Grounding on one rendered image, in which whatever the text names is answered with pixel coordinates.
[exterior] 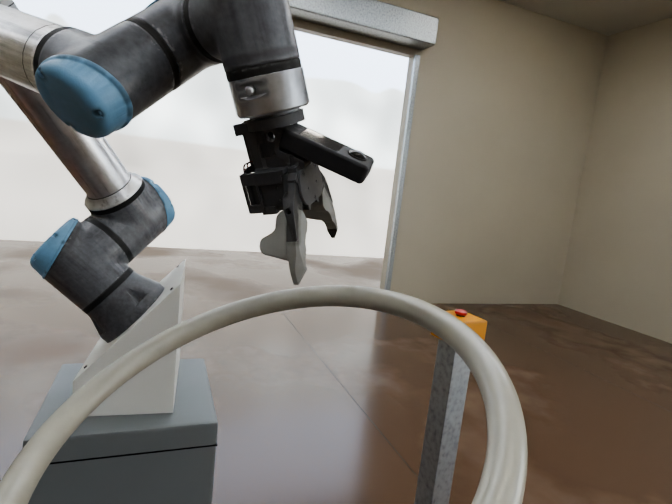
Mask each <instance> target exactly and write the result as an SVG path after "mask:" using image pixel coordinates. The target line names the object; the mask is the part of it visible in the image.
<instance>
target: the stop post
mask: <svg viewBox="0 0 672 504"><path fill-rule="evenodd" d="M454 311H455V310H453V311H446V312H448V313H450V314H451V315H453V316H455V317H456V318H458V319H459V320H461V321H462V322H463V323H465V324H466V325H467V326H469V327H470V328H471V329H472V330H473V331H474V332H476V333H477V334H478V335H479V336H480V337H481V338H482V339H483V340H485V334H486V327H487V321H486V320H484V319H481V318H479V317H477V316H474V315H472V314H469V313H467V315H466V316H462V315H458V314H455V312H454ZM431 335H433V336H435V337H437V338H439V337H438V336H437V335H435V334H434V333H432V332H431ZM469 375H470V369H469V368H468V366H467V365H466V364H465V362H464V361H463V360H462V358H461V357H460V356H459V355H458V354H457V353H456V352H455V351H454V349H453V348H451V347H450V346H449V345H448V344H447V343H446V342H445V341H443V340H442V339H441V338H439V341H438V348H437V355H436V362H435V368H434V375H433V382H432V388H431V395H430V402H429V409H428V415H427V422H426V429H425V435H424V442H423V449H422V456H421V462H420V469H419V476H418V482H417V489H416V496H415V503H414V504H449V498H450V492H451V486H452V480H453V474H454V467H455V461H456V455H457V449H458V443H459V436H460V430H461V424H462V418H463V412H464V405H465V399H466V393H467V387H468V381H469Z"/></svg>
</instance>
